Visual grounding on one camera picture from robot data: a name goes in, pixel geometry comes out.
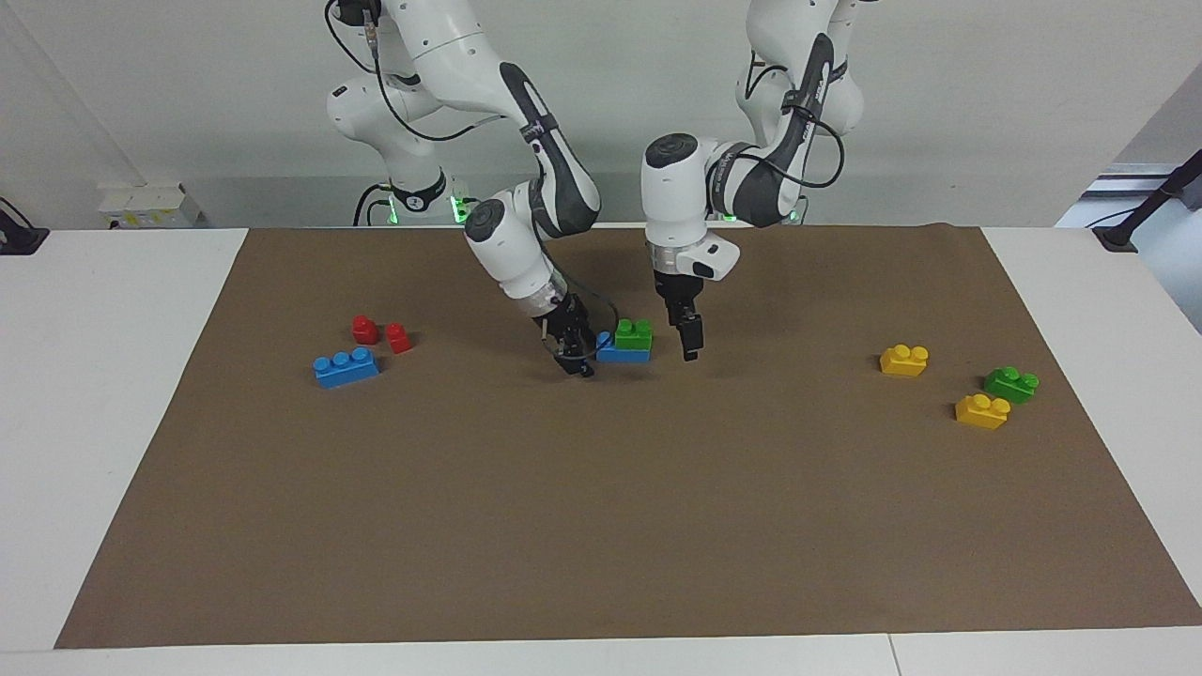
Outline yellow two-stud toy block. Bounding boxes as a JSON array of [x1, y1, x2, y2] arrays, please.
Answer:
[[954, 392, 1012, 431], [880, 344, 931, 378]]

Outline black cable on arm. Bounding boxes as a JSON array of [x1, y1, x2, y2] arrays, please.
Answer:
[[742, 38, 846, 191], [324, 0, 621, 362]]

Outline black right arm base cables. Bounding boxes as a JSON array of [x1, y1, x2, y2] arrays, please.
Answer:
[[352, 183, 395, 228]]

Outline black table clamp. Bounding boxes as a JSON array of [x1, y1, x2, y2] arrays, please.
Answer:
[[0, 197, 50, 256]]

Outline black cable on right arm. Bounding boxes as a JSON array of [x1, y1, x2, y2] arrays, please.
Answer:
[[324, 0, 621, 362]]

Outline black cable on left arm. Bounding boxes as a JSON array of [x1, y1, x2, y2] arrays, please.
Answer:
[[742, 38, 846, 191]]

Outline blue three-stud toy block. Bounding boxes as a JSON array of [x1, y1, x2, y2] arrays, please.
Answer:
[[313, 346, 381, 390], [595, 330, 653, 365]]

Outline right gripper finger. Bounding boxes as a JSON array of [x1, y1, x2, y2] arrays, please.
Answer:
[[560, 330, 598, 379]]

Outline black angled stand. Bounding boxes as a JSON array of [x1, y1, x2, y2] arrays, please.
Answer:
[[1092, 147, 1202, 253]]

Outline brown paper table mat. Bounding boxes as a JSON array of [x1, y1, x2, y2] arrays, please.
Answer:
[[54, 225, 1202, 651]]

